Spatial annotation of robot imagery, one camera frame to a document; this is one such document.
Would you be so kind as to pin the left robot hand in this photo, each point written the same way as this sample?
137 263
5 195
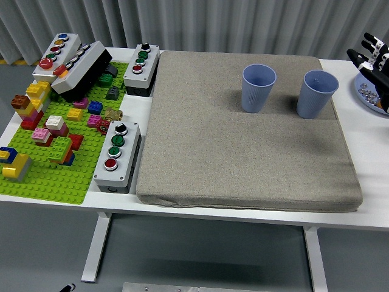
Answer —
67 288

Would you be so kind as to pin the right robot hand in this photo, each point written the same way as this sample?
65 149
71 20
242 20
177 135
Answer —
375 61

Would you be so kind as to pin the blue ribbed plastic cup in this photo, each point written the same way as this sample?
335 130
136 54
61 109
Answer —
255 94
313 100

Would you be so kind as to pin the blue plate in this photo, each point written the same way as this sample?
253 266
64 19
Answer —
358 82

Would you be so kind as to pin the orange fruit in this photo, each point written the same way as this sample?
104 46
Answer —
380 105

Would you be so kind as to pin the white table leg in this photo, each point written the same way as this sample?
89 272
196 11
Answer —
316 258
94 249

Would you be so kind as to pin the green studded baseplate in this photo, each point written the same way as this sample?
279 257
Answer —
60 182

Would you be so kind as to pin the large yellow toy brick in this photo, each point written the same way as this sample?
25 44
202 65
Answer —
15 165

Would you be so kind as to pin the large green toy brick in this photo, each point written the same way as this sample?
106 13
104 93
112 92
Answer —
60 146

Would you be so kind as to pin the red toy brick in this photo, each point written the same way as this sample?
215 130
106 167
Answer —
76 140
28 124
45 143

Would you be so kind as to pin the four-button grey control box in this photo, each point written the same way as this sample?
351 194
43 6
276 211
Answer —
127 152
152 61

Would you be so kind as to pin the pink toy brick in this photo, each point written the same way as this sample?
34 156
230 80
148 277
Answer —
41 134

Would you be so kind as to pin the magenta toy brick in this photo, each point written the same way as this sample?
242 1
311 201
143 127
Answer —
62 130
32 115
93 120
81 103

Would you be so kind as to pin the white toy brick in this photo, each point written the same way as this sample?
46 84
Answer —
55 121

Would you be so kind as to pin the grey-brown fabric mat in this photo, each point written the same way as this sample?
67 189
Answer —
228 152

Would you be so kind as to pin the small yellow toy brick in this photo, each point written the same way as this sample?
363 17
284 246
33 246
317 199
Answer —
36 103
74 114

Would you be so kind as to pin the small blue toy brick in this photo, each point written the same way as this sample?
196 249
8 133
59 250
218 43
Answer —
95 107

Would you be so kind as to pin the brown toy brick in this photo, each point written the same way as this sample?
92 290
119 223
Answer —
20 102

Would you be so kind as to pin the dark grey slope brick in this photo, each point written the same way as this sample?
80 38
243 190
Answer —
113 92

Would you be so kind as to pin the small green toy brick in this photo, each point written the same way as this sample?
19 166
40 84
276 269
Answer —
105 79

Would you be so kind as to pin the black curved toy piece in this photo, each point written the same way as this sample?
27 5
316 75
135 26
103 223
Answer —
112 70

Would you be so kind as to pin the tilted grey-black control box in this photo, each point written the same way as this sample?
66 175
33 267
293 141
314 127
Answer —
88 57

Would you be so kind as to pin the five-button grey control box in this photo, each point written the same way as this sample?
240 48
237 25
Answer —
71 42

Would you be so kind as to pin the grey pleated curtain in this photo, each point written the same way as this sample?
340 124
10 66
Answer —
91 18

